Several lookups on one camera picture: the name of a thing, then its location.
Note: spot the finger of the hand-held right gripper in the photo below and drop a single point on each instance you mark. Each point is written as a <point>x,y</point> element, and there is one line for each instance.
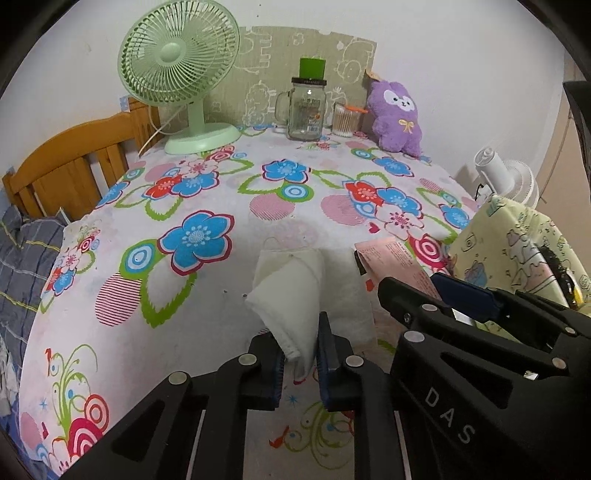
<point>466,295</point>
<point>415,300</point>

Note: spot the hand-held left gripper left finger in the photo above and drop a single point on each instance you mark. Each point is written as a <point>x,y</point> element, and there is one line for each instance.
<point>276,378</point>

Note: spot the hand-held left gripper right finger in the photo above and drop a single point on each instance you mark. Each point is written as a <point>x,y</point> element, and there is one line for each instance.
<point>324,369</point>

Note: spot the pink paper packet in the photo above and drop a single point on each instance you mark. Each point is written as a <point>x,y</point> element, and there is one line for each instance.
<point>397,258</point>

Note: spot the yellow cartoon fabric storage box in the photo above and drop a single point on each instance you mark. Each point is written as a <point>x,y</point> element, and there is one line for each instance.
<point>508,240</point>

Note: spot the white cloth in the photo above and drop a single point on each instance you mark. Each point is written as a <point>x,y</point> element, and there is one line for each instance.
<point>291,295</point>

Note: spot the black cloth item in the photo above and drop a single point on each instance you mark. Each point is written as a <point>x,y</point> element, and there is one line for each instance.
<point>359,263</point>

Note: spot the yellow black box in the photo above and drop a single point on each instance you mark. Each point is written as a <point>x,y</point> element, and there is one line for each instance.
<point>556,272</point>

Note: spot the floral tablecloth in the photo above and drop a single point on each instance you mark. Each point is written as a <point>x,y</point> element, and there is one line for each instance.
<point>194,314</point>

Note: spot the white standing fan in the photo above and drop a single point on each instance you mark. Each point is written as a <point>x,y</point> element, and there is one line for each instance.
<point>512,180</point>

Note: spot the beige door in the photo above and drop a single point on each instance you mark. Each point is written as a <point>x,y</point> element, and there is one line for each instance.
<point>551,175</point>

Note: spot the purple plush bunny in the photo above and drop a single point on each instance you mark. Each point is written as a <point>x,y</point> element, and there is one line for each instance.
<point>397,129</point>

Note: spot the cotton swab jar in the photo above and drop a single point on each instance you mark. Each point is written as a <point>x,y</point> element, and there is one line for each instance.
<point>345,122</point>

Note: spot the black curved object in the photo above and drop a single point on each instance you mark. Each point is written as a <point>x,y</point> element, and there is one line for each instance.
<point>579,124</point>

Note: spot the glass jar mug green lid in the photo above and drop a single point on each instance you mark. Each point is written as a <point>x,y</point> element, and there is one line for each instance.
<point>307,115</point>

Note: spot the crumpled pale cloth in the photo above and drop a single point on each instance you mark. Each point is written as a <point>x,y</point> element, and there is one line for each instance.
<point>7,378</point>

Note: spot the blue plaid bedding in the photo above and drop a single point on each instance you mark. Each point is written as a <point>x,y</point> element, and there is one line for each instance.
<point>23,277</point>

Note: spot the green cartoon printed board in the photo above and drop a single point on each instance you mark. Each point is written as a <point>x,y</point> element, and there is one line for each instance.
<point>277,50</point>

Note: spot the green desk fan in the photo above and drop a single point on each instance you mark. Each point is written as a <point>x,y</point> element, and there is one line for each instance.
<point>178,50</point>

